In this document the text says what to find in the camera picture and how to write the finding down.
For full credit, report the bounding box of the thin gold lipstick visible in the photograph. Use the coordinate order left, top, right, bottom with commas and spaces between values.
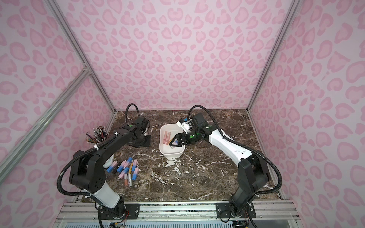
128, 162, 133, 174

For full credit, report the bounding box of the pink lip gloss tube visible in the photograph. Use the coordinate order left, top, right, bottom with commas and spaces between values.
163, 131, 168, 144
166, 132, 171, 145

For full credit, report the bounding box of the bundle of coloured pencils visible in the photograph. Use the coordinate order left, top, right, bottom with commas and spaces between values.
86, 125, 109, 144

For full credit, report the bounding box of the pink blue lipstick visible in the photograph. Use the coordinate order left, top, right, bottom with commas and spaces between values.
124, 157, 133, 168
107, 161, 118, 173
132, 167, 139, 181
117, 160, 127, 173

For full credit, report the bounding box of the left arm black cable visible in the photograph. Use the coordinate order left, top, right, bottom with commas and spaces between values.
56, 103, 141, 197

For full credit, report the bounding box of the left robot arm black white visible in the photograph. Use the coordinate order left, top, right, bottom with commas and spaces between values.
69, 117, 151, 209

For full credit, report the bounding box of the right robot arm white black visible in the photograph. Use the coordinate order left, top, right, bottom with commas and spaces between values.
169, 113, 270, 217

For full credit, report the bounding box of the white storage box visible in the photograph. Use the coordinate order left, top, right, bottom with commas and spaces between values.
159, 123, 185, 160

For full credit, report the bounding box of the silver lipstick tube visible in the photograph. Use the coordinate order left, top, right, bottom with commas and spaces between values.
127, 174, 133, 187

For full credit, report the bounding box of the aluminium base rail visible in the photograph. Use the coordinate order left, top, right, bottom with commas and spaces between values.
54, 201, 303, 228

